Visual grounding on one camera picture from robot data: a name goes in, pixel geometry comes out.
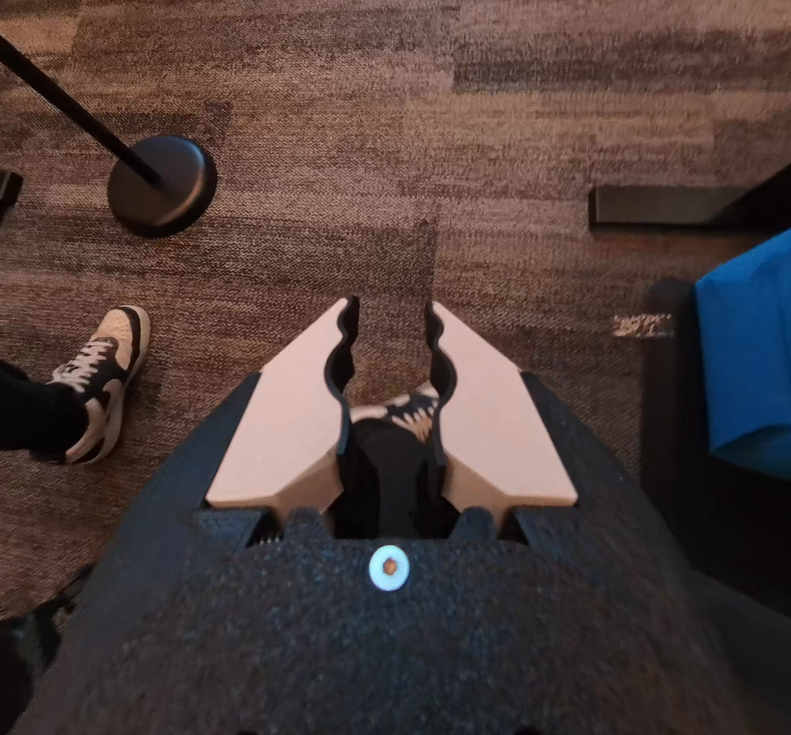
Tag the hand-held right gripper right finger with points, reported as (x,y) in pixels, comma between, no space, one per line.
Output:
(500,432)

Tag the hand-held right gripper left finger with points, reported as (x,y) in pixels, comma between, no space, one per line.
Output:
(278,426)

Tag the black and white sneaker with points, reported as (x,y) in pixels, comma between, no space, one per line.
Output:
(401,410)
(108,370)

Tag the person's right leg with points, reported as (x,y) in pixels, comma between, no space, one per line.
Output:
(389,481)

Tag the blue cloth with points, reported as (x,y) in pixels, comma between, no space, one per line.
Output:
(748,351)

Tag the black table leg foot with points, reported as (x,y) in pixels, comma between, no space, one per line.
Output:
(661,206)

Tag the black swivel chair base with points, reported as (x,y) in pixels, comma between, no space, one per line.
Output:
(25,654)

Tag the black furniture foot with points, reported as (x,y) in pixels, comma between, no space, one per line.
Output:
(7,194)

